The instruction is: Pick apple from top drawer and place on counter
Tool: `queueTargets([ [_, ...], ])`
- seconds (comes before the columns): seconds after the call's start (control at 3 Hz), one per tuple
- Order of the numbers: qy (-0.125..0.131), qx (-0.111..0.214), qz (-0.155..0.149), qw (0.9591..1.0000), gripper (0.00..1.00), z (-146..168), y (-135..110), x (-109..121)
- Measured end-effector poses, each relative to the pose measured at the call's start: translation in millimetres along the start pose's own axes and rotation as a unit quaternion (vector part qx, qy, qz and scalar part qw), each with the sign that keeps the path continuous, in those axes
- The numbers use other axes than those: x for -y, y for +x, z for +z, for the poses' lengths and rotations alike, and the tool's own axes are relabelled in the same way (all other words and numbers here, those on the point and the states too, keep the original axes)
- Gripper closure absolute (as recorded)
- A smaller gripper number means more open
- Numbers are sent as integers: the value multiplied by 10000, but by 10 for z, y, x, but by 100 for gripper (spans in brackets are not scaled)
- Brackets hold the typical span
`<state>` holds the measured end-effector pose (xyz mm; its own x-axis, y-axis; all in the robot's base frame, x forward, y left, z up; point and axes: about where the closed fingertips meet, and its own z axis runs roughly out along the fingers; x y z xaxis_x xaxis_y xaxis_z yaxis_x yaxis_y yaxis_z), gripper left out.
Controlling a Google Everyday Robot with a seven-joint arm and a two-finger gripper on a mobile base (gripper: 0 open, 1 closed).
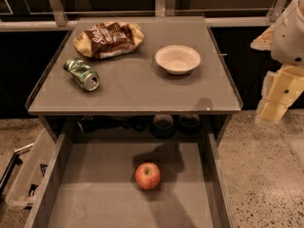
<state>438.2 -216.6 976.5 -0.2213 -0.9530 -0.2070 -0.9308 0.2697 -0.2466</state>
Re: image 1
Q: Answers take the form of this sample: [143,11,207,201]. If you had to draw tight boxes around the white paper bowl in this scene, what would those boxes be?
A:
[155,45,200,75]

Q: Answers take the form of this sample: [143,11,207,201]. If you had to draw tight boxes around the grey counter cabinet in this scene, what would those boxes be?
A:
[27,16,242,138]

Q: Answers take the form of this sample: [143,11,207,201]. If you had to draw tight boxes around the clear plastic bin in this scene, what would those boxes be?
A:
[5,130,55,208]

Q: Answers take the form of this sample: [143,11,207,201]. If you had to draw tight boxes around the crushed green soda can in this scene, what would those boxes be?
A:
[64,58,100,91]

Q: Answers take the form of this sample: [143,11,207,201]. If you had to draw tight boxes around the red apple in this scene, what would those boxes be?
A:
[135,162,162,190]

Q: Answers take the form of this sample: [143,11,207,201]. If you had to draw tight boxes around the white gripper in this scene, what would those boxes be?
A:
[250,0,304,124]

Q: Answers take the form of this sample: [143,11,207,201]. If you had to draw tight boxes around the brown chip bag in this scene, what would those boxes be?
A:
[73,22,144,60]

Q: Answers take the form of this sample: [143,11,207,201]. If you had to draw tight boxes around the grey open top drawer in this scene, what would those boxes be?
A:
[25,132,237,228]

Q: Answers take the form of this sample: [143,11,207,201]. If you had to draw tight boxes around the metal railing frame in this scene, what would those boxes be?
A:
[0,0,292,31]

